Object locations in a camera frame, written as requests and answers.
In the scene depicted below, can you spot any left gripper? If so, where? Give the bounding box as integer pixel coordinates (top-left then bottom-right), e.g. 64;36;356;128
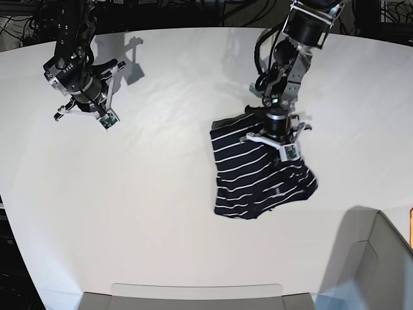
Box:
264;108;290;138

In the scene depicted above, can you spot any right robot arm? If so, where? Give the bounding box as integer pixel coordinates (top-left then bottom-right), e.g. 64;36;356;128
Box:
43;1;107;118

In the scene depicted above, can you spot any grey plastic bin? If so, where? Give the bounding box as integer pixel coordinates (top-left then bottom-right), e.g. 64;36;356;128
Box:
313;206;412;309

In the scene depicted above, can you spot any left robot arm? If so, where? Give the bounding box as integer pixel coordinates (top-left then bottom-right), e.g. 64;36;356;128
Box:
245;1;345;143

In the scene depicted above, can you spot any black cable bundle left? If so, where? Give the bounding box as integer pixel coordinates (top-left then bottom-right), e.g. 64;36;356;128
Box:
0;0;55;52

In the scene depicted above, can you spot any orange object at right edge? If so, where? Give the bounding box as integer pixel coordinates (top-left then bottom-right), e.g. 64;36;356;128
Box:
409;208;413;249

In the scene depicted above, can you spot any navy white striped T-shirt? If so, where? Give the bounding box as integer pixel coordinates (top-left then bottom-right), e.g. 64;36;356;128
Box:
210;114;318;220

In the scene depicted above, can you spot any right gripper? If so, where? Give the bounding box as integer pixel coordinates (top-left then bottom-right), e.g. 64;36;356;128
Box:
43;56;105;112

